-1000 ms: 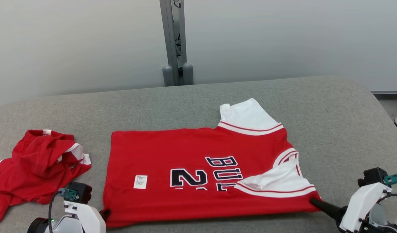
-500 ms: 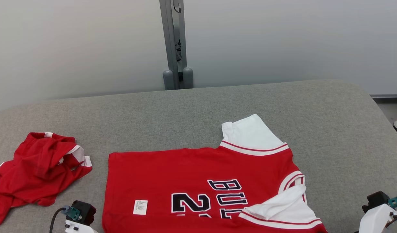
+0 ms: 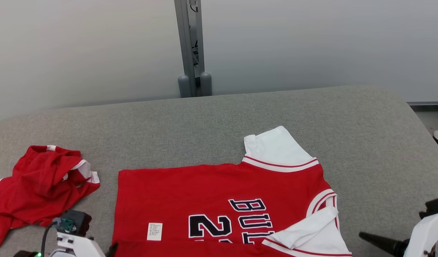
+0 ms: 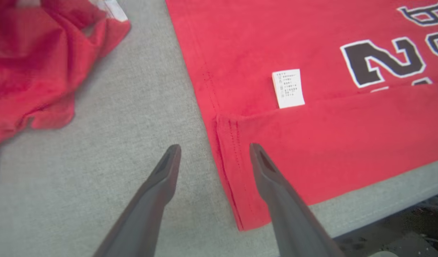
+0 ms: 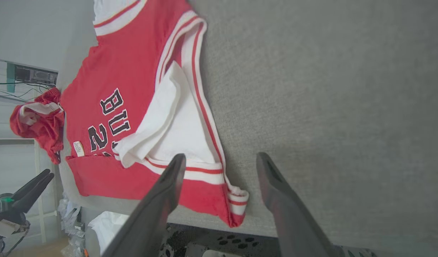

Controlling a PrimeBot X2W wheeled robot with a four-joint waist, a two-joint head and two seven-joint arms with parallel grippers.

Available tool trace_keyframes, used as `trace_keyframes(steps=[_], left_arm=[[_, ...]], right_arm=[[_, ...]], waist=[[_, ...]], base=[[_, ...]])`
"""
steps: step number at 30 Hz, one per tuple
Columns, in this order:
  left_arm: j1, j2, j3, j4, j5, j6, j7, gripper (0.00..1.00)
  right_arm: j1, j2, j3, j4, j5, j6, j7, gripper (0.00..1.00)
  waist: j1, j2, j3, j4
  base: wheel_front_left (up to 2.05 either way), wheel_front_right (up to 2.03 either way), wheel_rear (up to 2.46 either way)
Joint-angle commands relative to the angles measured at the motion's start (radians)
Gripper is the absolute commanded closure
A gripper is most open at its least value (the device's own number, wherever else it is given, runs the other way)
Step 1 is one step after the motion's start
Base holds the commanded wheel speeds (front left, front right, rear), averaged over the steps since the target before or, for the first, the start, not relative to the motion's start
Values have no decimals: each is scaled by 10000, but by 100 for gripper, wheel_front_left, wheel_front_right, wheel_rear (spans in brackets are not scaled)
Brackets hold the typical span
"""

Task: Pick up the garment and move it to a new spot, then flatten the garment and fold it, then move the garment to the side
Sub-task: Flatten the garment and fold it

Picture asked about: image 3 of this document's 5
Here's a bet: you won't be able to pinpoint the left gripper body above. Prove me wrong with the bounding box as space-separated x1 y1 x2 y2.
49 231 106 257

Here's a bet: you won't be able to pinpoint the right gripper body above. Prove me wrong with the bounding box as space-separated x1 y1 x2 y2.
404 212 438 257

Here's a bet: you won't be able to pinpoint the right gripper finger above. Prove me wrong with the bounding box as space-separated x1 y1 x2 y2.
358 232 409 257

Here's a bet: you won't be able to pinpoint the red shorts with white trim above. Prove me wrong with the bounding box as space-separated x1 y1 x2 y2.
0 145 101 249

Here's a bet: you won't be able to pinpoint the red jersey with white sleeves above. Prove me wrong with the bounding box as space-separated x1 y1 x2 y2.
112 126 352 257

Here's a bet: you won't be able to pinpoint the left arm cable teal plug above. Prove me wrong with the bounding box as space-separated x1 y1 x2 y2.
40 217 76 257

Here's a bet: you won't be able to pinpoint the grey cylindrical post foot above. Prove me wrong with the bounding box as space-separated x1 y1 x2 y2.
200 72 213 97
178 74 191 99

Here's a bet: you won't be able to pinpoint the black cable inside post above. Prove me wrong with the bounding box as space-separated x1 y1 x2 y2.
190 0 200 65

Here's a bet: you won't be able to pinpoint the grey metal partition post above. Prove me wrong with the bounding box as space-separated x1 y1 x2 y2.
174 0 205 97

